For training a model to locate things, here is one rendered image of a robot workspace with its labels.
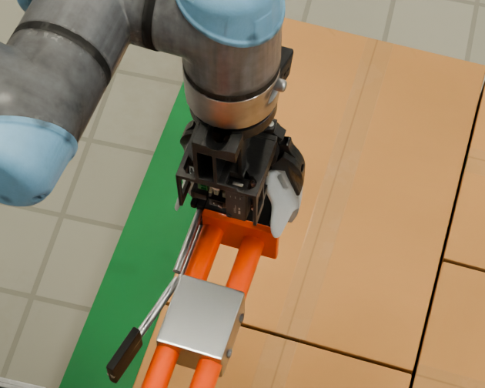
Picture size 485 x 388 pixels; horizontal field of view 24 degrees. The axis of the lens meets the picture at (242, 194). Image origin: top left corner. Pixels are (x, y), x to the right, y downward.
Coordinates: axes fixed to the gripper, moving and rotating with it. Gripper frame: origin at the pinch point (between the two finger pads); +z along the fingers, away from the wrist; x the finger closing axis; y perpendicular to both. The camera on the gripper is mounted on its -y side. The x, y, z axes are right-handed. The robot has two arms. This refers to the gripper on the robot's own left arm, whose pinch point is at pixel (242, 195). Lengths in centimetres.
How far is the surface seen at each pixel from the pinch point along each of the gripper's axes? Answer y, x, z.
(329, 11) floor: -120, -17, 122
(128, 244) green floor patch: -46, -41, 121
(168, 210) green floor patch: -56, -36, 121
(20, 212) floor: -46, -67, 120
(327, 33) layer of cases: -72, -7, 67
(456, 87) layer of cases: -67, 17, 67
